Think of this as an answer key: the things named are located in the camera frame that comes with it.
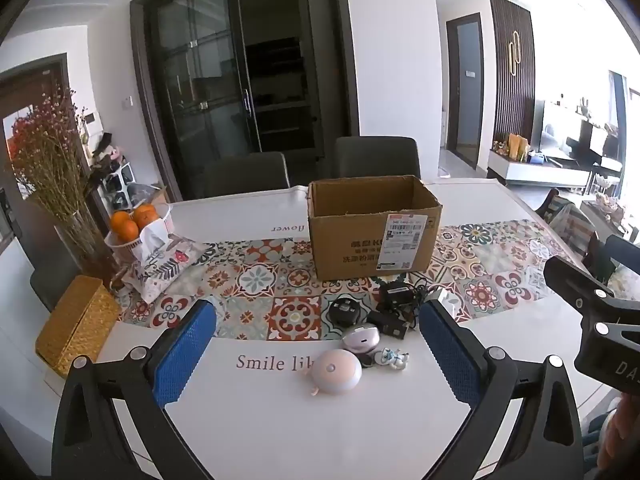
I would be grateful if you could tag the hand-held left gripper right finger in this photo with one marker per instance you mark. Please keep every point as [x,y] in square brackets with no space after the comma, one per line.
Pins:
[450,351]

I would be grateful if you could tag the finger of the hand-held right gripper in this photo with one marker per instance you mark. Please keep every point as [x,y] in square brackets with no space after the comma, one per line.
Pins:
[575,280]

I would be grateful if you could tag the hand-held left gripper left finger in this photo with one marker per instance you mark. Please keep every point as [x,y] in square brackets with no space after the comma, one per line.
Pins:
[184,351]

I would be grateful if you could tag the brown cardboard box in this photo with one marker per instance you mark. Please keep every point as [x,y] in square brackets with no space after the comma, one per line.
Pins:
[350,245]

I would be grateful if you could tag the person's right hand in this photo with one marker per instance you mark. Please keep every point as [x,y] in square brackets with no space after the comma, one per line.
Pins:
[632,425]

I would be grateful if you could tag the small blue white toy figure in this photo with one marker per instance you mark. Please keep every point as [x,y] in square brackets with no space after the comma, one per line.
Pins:
[392,359]

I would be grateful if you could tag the chair with patterned cushion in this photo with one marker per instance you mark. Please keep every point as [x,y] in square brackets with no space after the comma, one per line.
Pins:
[565,215]

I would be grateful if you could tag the small black power adapter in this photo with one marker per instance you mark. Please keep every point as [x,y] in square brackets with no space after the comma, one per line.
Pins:
[387,324]

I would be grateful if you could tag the wooden side table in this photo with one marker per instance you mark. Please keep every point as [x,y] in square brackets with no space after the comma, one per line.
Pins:
[605,212]

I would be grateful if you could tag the floral tissue box cover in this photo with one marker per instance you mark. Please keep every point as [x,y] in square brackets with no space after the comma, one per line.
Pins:
[170,267]

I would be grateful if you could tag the yellow woven box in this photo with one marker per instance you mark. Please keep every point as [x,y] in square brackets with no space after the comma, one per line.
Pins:
[75,325]

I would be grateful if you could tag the white television cabinet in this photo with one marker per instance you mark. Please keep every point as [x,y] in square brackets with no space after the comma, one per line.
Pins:
[540,172]

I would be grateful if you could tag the round pink night light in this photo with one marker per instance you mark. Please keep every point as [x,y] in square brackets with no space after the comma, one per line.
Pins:
[334,371]

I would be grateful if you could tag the white fruit basket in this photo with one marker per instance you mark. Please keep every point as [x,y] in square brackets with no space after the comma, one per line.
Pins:
[122,247]

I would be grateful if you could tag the white tablecloth with tile pattern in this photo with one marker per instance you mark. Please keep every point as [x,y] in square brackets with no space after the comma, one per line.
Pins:
[280,425]

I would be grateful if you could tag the orange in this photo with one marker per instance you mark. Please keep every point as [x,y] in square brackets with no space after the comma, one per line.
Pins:
[146,215]
[129,230]
[119,221]

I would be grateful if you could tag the yellow bags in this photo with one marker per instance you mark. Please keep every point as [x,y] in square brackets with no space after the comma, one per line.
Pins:
[517,147]

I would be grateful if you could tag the glass vase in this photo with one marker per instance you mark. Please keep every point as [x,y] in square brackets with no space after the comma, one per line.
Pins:
[85,245]

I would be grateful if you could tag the television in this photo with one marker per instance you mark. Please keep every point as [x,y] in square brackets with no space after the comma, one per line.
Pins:
[550,127]

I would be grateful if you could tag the cardboard box on floor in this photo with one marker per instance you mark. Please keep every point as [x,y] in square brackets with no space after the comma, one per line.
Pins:
[157,195]

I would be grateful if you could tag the white shoe rack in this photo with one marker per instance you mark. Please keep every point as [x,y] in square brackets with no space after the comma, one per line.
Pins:
[117,185]

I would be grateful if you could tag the dark grey dining chair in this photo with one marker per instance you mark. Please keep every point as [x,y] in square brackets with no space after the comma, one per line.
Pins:
[245,175]
[377,157]

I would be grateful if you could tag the dark interior door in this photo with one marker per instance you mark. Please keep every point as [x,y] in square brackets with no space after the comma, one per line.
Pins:
[465,95]

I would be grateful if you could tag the dried flower bouquet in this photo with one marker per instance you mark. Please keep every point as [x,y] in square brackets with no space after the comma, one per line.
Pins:
[50,160]

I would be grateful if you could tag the dark glass sliding door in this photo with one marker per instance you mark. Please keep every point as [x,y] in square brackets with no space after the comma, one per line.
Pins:
[210,85]

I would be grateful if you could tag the dark slatted wall panel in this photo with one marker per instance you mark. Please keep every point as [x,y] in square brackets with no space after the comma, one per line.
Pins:
[525,100]

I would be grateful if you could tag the gold wall ornament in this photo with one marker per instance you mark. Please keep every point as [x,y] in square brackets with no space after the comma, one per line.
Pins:
[513,55]

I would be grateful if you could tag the wall intercom panel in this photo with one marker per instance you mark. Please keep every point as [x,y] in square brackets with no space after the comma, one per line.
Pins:
[90,118]

